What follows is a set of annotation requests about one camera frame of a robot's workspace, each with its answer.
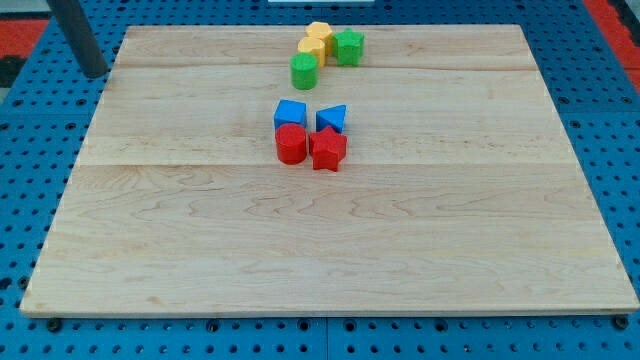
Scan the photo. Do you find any red cylinder block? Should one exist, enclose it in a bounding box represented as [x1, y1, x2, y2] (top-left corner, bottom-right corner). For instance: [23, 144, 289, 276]
[275, 123, 307, 165]

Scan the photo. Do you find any green cylinder block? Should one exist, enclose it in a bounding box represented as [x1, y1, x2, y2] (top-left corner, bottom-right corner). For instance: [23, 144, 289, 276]
[290, 52, 318, 90]

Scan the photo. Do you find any light wooden board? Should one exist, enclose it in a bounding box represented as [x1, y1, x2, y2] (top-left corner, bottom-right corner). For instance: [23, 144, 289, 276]
[20, 25, 639, 318]

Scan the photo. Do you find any yellow cylinder block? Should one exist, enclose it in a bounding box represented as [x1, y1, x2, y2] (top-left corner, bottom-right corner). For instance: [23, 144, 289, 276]
[297, 37, 326, 67]

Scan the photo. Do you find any green star block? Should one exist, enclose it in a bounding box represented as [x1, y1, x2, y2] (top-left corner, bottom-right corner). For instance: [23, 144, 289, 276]
[333, 28, 365, 66]

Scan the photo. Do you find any blue cube block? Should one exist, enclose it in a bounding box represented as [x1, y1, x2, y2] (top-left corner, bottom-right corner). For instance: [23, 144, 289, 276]
[273, 99, 307, 129]

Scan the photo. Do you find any blue triangle block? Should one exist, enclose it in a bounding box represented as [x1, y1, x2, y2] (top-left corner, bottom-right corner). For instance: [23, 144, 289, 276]
[316, 104, 347, 133]

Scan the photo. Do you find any yellow hexagon block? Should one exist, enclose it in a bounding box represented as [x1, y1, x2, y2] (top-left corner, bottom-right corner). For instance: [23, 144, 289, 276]
[305, 21, 334, 56]

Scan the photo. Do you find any red star block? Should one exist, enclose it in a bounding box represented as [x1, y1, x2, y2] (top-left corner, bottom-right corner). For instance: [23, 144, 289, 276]
[309, 126, 348, 172]

